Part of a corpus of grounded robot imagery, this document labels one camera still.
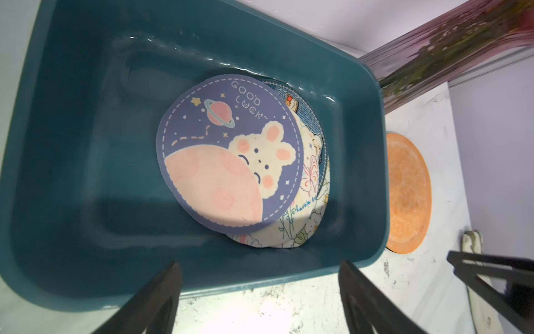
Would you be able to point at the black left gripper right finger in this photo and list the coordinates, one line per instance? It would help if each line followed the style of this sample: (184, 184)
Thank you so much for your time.
(366, 308)

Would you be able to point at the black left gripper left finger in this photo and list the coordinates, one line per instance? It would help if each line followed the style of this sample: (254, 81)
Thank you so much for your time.
(152, 309)

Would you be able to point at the white butterfly round coaster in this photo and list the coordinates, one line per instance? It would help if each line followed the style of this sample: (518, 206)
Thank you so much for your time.
(304, 215)

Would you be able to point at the orange round coaster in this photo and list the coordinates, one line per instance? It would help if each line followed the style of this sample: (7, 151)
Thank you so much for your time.
(410, 195)

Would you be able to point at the purple planet round coaster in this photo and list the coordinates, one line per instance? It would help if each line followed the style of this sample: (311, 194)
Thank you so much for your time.
(231, 153)

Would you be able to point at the blue bears large coaster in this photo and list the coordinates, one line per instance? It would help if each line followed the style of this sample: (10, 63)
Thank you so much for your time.
(309, 118)

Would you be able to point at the teal storage box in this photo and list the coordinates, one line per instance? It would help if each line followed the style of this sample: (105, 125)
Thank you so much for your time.
(86, 217)

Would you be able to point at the glass vase with flowers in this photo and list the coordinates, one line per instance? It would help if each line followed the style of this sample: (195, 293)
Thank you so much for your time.
(448, 45)

